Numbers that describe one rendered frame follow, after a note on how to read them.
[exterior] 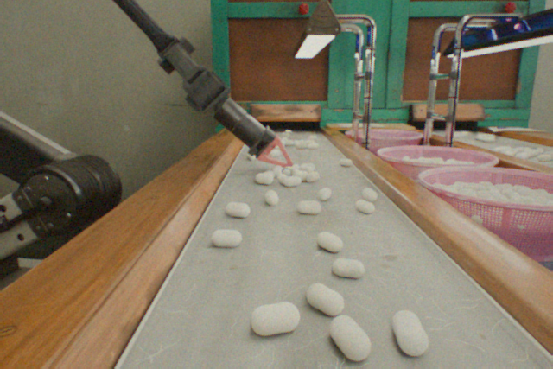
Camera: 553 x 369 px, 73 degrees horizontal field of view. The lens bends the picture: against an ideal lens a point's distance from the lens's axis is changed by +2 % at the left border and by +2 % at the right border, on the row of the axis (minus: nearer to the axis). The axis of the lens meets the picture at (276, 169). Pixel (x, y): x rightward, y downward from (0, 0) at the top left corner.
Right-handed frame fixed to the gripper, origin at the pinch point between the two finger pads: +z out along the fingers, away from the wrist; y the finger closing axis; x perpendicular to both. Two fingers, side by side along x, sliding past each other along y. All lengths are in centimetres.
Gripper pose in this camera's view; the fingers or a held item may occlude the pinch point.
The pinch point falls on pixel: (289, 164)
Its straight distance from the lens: 84.2
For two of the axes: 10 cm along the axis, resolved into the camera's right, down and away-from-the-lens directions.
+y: -0.1, -2.0, 9.8
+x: -6.5, 7.5, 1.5
